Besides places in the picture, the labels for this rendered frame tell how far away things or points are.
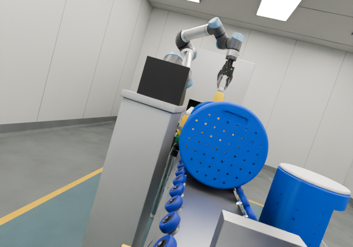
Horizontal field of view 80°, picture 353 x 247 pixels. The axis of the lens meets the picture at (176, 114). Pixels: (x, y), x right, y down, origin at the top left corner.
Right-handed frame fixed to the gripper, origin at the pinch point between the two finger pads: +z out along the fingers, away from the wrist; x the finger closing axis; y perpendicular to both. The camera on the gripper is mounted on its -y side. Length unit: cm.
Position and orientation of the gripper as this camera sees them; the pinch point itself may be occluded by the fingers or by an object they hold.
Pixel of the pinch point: (221, 87)
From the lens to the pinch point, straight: 145.0
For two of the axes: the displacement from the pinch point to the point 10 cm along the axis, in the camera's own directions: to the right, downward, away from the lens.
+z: -2.9, 9.5, 0.8
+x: 9.5, 2.9, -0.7
